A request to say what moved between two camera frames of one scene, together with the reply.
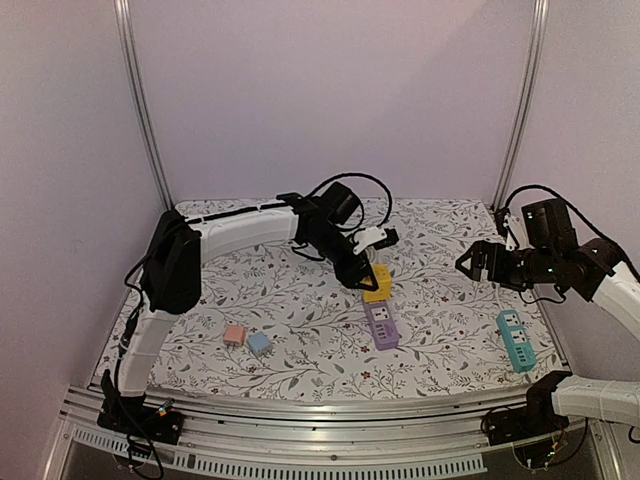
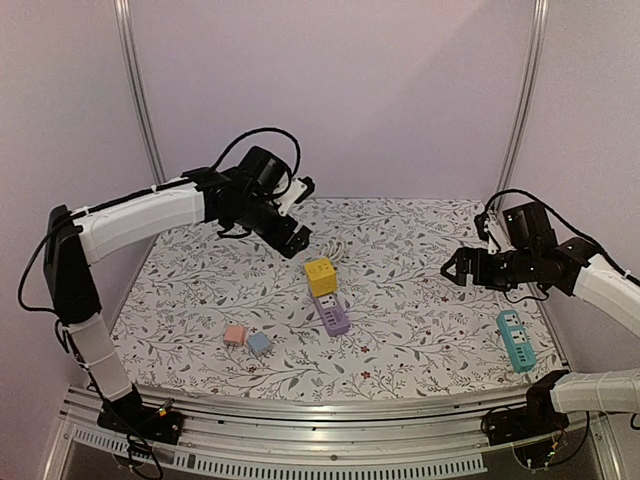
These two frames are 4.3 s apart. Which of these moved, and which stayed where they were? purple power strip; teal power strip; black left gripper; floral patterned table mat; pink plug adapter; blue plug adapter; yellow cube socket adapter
Moved: black left gripper; purple power strip; yellow cube socket adapter
Stayed: teal power strip; blue plug adapter; pink plug adapter; floral patterned table mat
